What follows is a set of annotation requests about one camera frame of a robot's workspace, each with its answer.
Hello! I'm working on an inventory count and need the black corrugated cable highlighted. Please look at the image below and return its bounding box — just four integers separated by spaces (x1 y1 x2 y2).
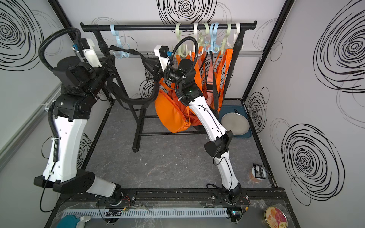
37 27 86 72
168 36 200 99

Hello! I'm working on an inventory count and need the black wire basket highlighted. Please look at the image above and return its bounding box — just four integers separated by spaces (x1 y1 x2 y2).
142 57 161 80

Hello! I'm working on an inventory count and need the red-orange strap sling bag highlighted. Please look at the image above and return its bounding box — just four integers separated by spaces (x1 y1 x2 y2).
168 53 202 126

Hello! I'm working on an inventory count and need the middle light green hook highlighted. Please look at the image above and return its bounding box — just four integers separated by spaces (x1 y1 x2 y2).
198 22 210 47

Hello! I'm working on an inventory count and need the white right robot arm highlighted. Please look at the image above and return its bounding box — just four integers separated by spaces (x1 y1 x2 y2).
142 56 242 204

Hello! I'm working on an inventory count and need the teal round lid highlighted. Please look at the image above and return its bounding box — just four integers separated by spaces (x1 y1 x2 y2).
56 215 91 228

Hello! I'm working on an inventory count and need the white plate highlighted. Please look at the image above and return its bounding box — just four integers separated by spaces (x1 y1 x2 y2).
221 113 250 136

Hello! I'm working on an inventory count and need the black corrugated right cable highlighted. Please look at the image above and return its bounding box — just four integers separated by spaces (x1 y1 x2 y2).
168 36 200 99

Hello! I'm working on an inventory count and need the white wire basket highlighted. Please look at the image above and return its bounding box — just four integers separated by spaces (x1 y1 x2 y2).
44 87 61 112

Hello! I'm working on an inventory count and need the left light green hook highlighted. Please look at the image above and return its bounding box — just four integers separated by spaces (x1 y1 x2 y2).
174 22 189 58

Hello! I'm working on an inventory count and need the light green swivel hook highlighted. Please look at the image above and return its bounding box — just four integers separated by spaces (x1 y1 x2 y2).
218 23 232 55

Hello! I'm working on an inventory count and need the round printed tin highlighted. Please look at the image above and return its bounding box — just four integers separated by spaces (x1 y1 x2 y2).
263 206 289 228

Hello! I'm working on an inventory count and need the black crescent shoulder bag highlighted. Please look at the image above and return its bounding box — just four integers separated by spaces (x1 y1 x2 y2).
208 52 219 117

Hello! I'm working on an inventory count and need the black corrugated left cable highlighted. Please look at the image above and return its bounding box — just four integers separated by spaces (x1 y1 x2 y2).
37 27 86 72

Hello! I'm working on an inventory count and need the black orange strap bag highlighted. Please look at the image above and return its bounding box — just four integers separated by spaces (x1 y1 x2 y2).
109 45 160 108

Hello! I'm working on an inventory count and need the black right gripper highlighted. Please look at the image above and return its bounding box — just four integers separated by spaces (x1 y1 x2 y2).
144 59 186 91

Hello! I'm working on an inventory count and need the right black frame post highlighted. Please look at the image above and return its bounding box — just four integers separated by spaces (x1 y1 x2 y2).
241 0 295 103

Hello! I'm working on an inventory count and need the leftmost light blue hook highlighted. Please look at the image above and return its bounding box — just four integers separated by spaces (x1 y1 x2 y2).
110 25 130 59

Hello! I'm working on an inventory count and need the middle white hook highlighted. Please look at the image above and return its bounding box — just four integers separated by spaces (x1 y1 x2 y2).
189 23 204 58

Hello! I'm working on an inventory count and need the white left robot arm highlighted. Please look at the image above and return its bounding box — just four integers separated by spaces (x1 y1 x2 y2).
34 56 124 206

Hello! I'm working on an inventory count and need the white slotted cable duct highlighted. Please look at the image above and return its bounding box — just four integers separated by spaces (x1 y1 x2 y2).
61 208 229 219

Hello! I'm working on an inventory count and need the white swivel hook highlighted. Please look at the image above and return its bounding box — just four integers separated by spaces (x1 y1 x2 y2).
226 23 240 48

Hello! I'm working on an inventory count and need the teal tray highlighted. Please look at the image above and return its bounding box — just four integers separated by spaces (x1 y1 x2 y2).
219 105 252 138

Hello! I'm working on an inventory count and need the dark grey clothes rack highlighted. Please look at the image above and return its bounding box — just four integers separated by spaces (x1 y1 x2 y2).
80 21 257 153

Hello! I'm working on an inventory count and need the aluminium wall rail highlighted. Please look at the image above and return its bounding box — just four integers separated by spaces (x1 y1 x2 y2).
96 50 263 58

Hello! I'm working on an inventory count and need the light blue swivel hook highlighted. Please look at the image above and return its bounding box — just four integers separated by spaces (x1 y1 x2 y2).
210 22 220 54

